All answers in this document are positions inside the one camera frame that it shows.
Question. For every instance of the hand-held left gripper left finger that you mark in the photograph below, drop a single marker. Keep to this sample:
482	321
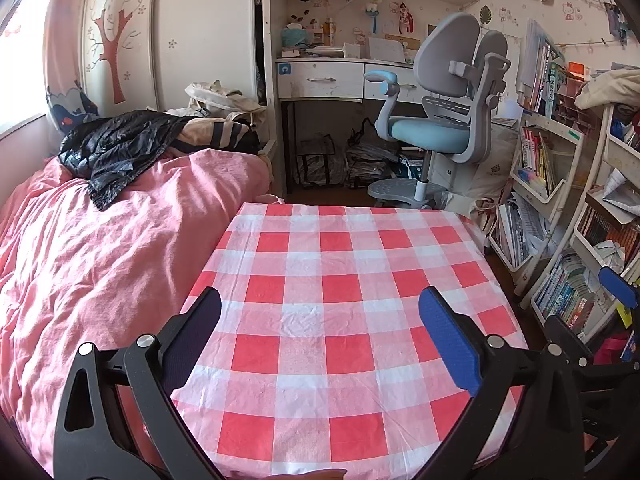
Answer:
195	330

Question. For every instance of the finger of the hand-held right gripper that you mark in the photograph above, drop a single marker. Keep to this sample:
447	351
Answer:
565	332
617	285

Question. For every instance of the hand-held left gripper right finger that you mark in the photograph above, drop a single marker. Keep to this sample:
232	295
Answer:
450	340

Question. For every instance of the yellow printed card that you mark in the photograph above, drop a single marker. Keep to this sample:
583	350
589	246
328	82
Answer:
625	314

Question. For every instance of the pink bag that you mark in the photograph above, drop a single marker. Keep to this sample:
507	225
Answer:
607	351

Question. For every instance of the white rolling book cart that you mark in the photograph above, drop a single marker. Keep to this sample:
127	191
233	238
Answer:
540	210
595	220

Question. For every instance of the pink bed blanket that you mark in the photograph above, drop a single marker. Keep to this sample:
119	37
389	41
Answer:
90	270

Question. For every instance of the red white checkered tablecloth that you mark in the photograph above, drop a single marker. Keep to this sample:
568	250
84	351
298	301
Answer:
325	320

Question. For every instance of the row of thin red books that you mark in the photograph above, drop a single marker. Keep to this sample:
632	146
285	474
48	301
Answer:
535	160

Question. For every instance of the white fabric bag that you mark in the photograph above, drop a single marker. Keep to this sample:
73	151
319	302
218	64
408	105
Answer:
492	170

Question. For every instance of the black puffer jacket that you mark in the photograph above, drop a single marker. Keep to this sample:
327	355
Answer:
120	150

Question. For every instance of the clear bag of papers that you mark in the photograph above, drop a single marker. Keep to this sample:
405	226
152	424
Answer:
372	160

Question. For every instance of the beige dark striped pillow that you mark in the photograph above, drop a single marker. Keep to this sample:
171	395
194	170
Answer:
220	135

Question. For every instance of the beige cloth bundle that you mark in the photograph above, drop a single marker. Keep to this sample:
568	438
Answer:
607	87

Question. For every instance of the grey blue desk chair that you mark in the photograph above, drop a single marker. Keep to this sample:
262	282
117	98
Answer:
440	130

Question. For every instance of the clear storage bag black trim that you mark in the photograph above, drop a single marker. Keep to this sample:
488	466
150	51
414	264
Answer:
320	160

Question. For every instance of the stack of tall workbooks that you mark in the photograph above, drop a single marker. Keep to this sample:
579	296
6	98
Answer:
542	75

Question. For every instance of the beige tote bag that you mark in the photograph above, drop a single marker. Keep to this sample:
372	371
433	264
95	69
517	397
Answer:
220	97

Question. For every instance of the white desk with drawers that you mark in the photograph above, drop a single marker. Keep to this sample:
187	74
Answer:
320	80

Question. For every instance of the white paper board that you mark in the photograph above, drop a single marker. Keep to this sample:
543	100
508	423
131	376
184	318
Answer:
386	49

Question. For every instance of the white wardrobe with tree print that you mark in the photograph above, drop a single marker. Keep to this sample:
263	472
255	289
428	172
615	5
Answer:
150	35

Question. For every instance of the white tissue box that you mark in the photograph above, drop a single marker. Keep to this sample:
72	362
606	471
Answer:
351	51

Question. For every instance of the light blue plush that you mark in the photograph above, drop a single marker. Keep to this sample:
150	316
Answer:
295	36

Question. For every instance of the window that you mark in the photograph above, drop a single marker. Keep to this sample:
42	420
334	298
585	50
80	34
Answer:
22	60

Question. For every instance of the pink curtain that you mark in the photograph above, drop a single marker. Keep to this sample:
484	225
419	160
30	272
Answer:
62	35

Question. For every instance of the red hanging doll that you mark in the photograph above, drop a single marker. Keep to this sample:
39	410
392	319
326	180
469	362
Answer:
406	17

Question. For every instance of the blue hanging toy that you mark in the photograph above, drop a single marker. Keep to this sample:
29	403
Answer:
371	10

